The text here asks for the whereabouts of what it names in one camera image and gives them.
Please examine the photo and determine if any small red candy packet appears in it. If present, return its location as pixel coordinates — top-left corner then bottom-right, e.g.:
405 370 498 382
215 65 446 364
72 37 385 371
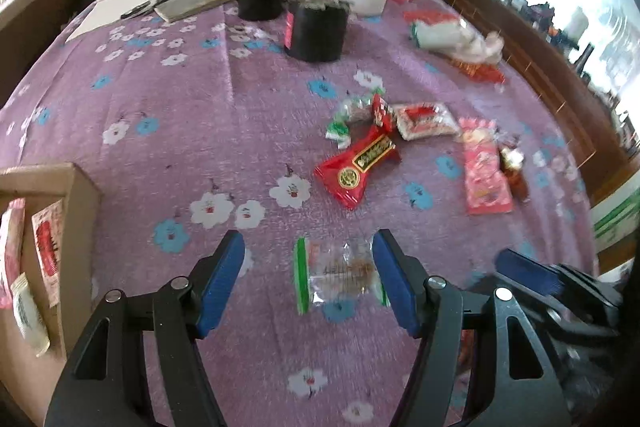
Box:
371 93 397 135

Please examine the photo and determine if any brown chair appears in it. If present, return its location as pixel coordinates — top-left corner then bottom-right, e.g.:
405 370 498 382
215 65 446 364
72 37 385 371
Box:
0 0 82 108

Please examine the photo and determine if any green and white carton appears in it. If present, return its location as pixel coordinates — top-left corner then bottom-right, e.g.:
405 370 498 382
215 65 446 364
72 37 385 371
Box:
592 192 640 253

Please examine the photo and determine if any purple floral tablecloth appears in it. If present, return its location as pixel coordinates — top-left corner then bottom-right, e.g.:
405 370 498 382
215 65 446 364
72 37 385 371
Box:
0 0 601 427

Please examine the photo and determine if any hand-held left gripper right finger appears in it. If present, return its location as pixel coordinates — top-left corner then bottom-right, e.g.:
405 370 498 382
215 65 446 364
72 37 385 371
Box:
371 228 573 427

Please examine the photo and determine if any clear green-edged snack packet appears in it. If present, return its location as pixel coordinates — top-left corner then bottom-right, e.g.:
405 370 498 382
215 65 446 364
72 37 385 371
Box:
294 237 391 315

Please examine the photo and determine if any dark red snack packet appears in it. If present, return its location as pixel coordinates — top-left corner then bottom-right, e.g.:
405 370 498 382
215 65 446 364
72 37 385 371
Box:
498 146 531 200

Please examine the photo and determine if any red gold-label snack packet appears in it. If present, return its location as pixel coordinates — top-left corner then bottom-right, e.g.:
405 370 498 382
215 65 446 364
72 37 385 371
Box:
314 127 402 211

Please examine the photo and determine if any red paper packet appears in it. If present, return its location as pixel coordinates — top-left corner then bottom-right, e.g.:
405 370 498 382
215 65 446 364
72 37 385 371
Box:
452 59 507 85

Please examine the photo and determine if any pink snack packet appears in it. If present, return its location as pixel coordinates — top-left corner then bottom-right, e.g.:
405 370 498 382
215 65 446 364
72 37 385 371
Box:
0 202 26 310
459 118 515 215

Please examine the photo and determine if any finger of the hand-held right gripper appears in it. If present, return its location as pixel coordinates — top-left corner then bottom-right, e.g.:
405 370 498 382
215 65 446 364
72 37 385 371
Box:
492 248 568 298

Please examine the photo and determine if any white paper sheet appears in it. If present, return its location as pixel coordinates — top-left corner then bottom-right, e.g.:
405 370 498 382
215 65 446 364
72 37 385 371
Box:
65 0 173 42

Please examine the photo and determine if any cardboard box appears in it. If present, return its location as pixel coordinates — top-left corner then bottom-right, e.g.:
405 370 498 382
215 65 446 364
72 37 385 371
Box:
0 163 103 413

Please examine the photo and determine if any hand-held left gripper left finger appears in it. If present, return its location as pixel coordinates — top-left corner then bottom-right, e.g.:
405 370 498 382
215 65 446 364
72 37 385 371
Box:
44 229 247 427

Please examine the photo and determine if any white crumpled cloth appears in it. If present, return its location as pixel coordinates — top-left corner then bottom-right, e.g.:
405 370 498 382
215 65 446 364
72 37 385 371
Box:
411 14 503 62

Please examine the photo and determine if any black pen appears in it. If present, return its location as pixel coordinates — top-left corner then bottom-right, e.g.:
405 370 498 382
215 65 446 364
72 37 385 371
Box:
120 0 186 20

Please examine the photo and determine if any white red-label snack packet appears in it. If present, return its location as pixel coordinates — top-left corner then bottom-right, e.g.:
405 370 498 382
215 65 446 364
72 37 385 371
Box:
31 202 66 308
391 103 461 142

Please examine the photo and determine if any brown wooden cabinet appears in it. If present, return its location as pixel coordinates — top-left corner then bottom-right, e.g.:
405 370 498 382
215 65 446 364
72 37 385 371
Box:
417 0 640 208

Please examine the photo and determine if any green candy packet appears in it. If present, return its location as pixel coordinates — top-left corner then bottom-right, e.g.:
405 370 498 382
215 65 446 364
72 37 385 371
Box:
325 99 373 151

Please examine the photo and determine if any plain white snack packet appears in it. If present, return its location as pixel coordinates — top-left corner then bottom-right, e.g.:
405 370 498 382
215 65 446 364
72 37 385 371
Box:
11 273 51 358

